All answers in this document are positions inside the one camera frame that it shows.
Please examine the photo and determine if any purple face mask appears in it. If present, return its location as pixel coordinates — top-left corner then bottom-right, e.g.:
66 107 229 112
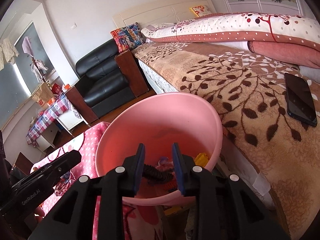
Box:
156 157 174 168

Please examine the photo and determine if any pink polka dot blanket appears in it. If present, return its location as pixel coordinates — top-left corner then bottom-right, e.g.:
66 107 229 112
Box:
30 121 164 239

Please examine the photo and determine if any cream bed headboard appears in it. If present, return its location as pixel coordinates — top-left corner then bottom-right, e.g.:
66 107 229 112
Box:
112 0 216 29

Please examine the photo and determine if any coat stand with clothes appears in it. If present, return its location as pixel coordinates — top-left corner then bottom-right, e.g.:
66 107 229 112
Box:
22 36 48 83

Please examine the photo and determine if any hanging cream knit sweater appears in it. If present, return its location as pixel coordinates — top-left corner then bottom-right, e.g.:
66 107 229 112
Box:
0 38 19 70

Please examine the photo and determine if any clear red snack bag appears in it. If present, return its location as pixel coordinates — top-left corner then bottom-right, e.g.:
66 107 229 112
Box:
54 171 75 196

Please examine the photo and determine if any white side table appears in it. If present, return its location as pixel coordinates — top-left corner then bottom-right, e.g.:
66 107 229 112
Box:
36 106 90 153

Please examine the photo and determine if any red box on table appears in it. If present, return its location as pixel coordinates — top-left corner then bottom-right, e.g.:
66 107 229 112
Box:
51 83 62 95

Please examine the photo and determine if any white pink dotted duvet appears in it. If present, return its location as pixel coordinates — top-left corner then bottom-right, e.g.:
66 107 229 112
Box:
142 12 319 68

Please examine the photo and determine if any bed with brown leaf blanket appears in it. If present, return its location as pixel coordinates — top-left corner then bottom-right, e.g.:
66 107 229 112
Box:
133 42 319 239

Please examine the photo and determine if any colourful printed cushion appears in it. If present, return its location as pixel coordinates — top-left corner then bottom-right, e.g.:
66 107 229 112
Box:
111 22 145 53

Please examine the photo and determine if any black leather armchair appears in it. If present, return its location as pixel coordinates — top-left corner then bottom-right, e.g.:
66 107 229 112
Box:
75 39 135 118

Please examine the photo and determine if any black smartphone on bed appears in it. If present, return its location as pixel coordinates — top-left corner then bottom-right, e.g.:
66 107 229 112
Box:
284 73 317 127

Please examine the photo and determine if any brown paper bag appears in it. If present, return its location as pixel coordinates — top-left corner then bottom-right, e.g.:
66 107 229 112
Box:
31 83 54 109

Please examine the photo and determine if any yellow red small pillow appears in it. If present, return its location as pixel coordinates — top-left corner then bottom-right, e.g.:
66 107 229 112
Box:
189 5 212 17

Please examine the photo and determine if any plaid tablecloth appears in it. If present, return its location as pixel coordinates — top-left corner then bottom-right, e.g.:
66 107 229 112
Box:
26 94 69 147

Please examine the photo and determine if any pink plastic trash bucket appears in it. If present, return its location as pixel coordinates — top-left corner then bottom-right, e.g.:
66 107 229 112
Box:
95 93 222 206

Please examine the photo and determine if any yellow plastic wrapper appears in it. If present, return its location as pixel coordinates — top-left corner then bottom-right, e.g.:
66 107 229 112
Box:
194 153 209 167

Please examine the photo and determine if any black leather sofa left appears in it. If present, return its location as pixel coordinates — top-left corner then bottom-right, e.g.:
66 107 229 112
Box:
5 152 33 184

